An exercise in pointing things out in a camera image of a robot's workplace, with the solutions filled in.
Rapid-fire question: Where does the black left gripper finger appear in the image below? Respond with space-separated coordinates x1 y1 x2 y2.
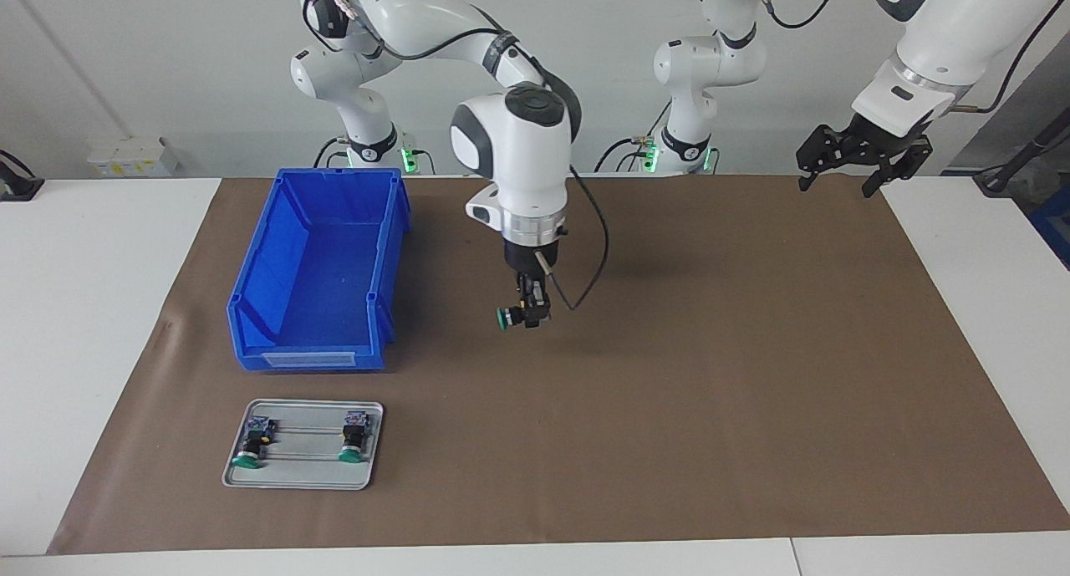
796 125 862 192
864 135 933 199

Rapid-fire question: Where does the black stand pole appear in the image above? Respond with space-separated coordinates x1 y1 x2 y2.
974 108 1070 197

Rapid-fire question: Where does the grey metal tray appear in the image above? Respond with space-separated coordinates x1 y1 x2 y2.
222 399 385 491

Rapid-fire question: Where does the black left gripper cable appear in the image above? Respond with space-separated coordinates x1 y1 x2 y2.
755 0 1070 115

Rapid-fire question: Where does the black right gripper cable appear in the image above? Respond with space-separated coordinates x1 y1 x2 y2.
535 165 611 312

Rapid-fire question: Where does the brown paper table mat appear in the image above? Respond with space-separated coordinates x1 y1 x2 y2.
48 173 1070 556

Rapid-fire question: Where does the white wall socket box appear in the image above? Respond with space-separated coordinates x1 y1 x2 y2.
88 135 181 178

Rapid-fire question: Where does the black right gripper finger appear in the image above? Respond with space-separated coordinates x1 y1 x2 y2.
514 275 553 330

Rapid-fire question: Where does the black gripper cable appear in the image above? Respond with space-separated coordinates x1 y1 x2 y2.
535 165 611 312
755 0 1070 115

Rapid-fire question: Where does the black clamp mount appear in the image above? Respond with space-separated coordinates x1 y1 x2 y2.
0 150 44 202

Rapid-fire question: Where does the blue crate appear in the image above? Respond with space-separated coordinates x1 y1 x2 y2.
1030 183 1070 269

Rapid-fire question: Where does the blue plastic storage bin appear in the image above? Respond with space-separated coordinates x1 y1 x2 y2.
227 168 412 372

